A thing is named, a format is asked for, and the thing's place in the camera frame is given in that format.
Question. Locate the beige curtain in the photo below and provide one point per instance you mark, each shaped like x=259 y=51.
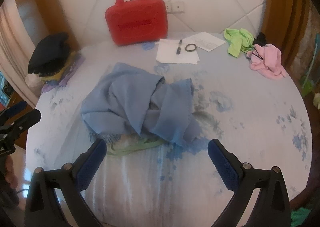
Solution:
x=10 y=49

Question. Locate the person's green clothing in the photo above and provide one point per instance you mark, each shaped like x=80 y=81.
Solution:
x=300 y=218

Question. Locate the printed white paper sheet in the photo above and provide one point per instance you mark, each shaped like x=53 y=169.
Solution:
x=207 y=41

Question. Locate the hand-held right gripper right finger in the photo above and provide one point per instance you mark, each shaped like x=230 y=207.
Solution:
x=222 y=167

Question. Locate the black marker pen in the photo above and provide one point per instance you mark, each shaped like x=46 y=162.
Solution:
x=179 y=47

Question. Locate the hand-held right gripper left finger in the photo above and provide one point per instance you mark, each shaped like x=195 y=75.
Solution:
x=91 y=164

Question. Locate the light green cloth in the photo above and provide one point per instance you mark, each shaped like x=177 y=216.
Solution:
x=235 y=44

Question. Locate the large black folded cloth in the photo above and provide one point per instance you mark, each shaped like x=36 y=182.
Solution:
x=47 y=52

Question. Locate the white and green garment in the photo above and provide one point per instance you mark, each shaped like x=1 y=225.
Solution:
x=125 y=150

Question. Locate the red hard carry case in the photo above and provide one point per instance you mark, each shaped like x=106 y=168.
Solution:
x=135 y=22

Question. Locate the floral light blue bedsheet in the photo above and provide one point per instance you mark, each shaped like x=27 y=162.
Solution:
x=250 y=129

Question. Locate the person's left hand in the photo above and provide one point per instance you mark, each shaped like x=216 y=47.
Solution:
x=11 y=170

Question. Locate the yellow cloth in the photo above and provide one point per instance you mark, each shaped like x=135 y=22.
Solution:
x=58 y=74

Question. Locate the pink cloth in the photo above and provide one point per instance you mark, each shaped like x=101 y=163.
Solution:
x=270 y=59

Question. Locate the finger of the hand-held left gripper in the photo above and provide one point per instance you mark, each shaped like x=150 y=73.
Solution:
x=27 y=117
x=16 y=106

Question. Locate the white wall socket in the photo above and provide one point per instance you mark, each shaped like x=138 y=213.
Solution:
x=176 y=7

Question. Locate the wooden bed frame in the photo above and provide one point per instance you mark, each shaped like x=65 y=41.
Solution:
x=282 y=4

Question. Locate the small blue face mask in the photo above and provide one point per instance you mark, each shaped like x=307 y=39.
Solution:
x=148 y=46

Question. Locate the purple cloth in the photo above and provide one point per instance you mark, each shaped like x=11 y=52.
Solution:
x=65 y=81

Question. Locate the small black cloth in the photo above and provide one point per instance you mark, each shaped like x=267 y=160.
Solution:
x=261 y=38

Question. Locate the blank white paper sheet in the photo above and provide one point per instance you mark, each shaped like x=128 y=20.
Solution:
x=170 y=54

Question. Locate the blue cloth garment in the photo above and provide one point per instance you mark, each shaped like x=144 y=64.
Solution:
x=130 y=102

